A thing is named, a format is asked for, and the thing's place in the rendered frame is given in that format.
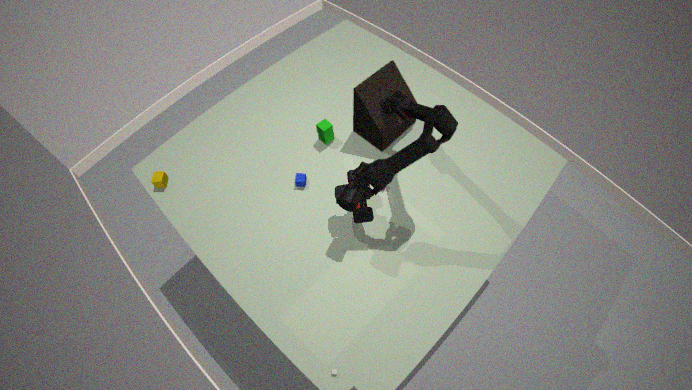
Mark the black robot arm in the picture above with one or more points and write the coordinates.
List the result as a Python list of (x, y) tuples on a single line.
[(382, 171)]

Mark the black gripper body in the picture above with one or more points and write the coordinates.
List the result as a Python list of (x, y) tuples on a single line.
[(364, 213)]

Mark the yellow cube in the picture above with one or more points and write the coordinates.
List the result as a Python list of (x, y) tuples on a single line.
[(160, 179)]

